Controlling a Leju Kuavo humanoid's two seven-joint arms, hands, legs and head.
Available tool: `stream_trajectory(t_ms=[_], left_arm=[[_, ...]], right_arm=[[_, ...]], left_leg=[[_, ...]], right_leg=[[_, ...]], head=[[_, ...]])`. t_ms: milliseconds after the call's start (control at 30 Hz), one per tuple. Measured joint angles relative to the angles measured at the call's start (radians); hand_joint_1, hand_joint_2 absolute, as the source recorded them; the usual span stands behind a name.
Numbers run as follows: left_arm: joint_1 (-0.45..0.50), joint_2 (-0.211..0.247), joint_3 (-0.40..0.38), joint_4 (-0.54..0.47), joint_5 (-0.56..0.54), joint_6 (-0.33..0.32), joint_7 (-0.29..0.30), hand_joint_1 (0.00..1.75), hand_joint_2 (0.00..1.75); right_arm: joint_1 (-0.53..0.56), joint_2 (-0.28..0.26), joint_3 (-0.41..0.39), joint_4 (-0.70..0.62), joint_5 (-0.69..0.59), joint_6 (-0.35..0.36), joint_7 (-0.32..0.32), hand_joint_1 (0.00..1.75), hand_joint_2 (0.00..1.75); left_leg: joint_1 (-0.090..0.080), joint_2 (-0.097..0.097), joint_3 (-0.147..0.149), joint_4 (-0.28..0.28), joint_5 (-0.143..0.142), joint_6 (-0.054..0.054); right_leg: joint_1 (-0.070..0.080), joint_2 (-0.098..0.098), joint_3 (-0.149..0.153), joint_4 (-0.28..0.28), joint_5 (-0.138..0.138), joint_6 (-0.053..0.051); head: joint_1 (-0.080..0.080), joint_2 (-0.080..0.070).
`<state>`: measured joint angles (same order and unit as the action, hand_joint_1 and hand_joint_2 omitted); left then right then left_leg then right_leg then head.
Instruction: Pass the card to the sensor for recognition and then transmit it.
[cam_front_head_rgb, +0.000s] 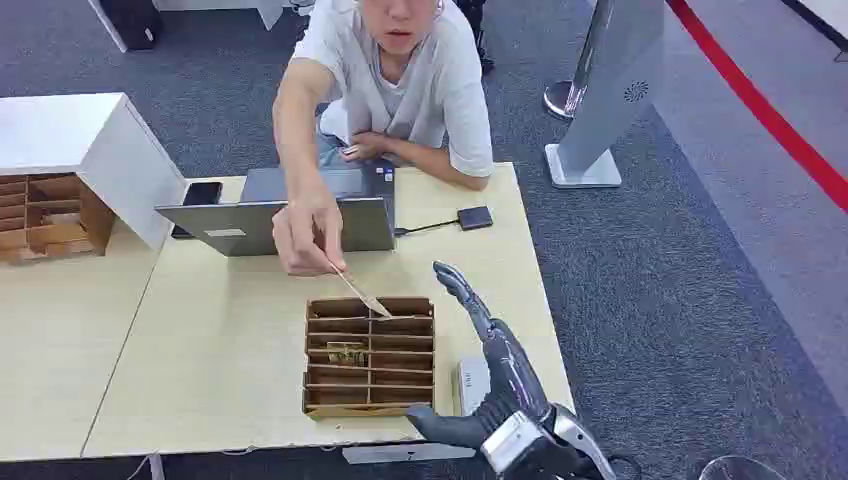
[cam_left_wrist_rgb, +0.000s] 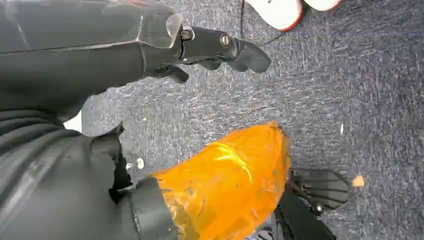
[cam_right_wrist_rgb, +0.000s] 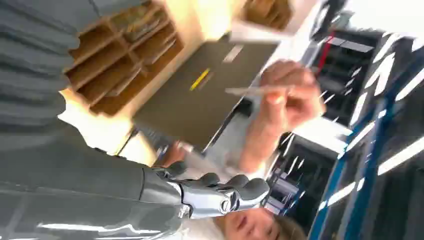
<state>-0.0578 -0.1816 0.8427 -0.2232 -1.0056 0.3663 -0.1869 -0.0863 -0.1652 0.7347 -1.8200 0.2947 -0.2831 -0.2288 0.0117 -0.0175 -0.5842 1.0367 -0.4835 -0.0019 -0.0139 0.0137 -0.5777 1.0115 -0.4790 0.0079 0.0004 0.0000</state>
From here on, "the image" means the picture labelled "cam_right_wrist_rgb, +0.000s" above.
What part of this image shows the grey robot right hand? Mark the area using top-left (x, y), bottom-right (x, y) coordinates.
top-left (0, 121), bottom-right (271, 240)

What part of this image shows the blue metal rack frame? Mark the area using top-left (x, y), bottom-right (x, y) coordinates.
top-left (307, 31), bottom-right (424, 240)

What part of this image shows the person's hand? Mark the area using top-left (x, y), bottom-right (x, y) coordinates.
top-left (158, 141), bottom-right (190, 168)

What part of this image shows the black storage shelf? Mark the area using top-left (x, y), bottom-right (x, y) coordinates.
top-left (311, 29), bottom-right (382, 127)

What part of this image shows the wooden compartment card box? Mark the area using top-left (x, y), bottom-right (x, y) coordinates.
top-left (63, 0), bottom-right (207, 119)

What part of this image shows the brown cardboard box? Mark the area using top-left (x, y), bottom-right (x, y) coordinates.
top-left (241, 0), bottom-right (294, 31)

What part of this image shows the dark grey laptop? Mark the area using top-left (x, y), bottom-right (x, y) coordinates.
top-left (131, 39), bottom-right (280, 154)

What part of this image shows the stack of cards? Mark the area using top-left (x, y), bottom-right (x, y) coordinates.
top-left (110, 3), bottom-right (170, 43)

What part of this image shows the person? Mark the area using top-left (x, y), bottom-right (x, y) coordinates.
top-left (172, 109), bottom-right (307, 240)

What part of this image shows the person's hand holding card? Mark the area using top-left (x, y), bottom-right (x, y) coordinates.
top-left (256, 59), bottom-right (327, 134)

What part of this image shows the pale card in box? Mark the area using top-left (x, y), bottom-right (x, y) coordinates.
top-left (144, 37), bottom-right (178, 66)
top-left (105, 65), bottom-right (144, 98)

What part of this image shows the ribbed grey right arm sleeve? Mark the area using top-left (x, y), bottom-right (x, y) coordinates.
top-left (0, 0), bottom-right (100, 140)

